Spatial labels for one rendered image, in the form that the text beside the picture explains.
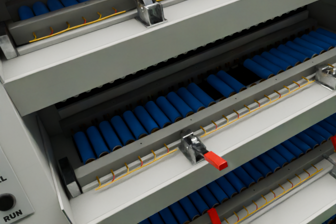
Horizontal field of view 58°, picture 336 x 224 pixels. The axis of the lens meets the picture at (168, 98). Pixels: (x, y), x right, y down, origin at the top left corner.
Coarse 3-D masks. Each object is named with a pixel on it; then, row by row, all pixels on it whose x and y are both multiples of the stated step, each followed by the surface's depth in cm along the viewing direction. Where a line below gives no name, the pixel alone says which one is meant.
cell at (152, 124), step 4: (136, 108) 49; (140, 108) 49; (136, 112) 49; (140, 112) 48; (144, 112) 48; (136, 116) 49; (140, 116) 48; (144, 116) 47; (148, 116) 47; (140, 120) 48; (144, 120) 47; (148, 120) 46; (152, 120) 47; (144, 124) 47; (148, 124) 46; (152, 124) 46; (156, 124) 46; (148, 128) 46; (152, 128) 45; (148, 132) 46
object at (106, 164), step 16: (304, 64) 52; (320, 64) 52; (272, 80) 50; (288, 80) 50; (240, 96) 47; (256, 96) 48; (208, 112) 45; (224, 112) 46; (176, 128) 44; (192, 128) 45; (128, 144) 42; (144, 144) 42; (160, 144) 43; (96, 160) 41; (112, 160) 40; (128, 160) 42; (80, 176) 39; (96, 176) 40
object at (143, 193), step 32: (256, 32) 60; (192, 64) 56; (96, 96) 50; (224, 96) 52; (288, 96) 50; (320, 96) 48; (160, 128) 48; (224, 128) 46; (256, 128) 45; (288, 128) 47; (64, 160) 41; (160, 160) 42; (64, 192) 39; (96, 192) 40; (128, 192) 39; (160, 192) 39
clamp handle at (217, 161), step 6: (192, 144) 41; (198, 144) 41; (198, 150) 39; (204, 150) 39; (204, 156) 38; (210, 156) 37; (216, 156) 37; (210, 162) 37; (216, 162) 35; (222, 162) 35; (222, 168) 35
